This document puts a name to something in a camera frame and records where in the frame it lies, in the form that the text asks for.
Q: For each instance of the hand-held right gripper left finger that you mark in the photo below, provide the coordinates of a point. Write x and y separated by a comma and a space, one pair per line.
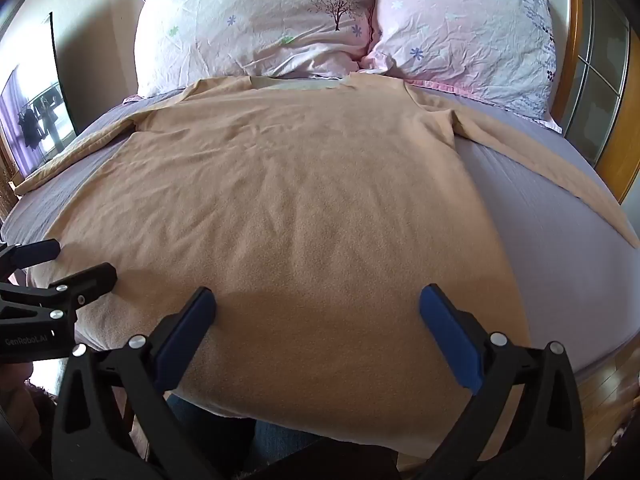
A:
181, 340

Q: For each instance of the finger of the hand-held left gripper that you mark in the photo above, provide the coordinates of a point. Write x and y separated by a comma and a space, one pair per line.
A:
95, 280
31, 252

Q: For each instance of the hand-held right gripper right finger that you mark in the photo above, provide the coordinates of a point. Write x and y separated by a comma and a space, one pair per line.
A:
450, 335

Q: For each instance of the beige long-sleeve shirt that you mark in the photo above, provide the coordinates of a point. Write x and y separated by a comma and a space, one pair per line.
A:
280, 210

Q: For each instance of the person's blue jeans legs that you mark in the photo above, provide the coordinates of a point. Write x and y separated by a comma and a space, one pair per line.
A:
240, 440

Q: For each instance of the mirror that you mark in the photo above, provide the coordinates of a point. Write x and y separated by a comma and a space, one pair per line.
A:
35, 120

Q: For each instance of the pink floral pillow with tree print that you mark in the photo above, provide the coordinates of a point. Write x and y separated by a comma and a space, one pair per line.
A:
260, 25

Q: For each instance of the wooden headboard with glass panels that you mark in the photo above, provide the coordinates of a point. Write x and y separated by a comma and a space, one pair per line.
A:
600, 70

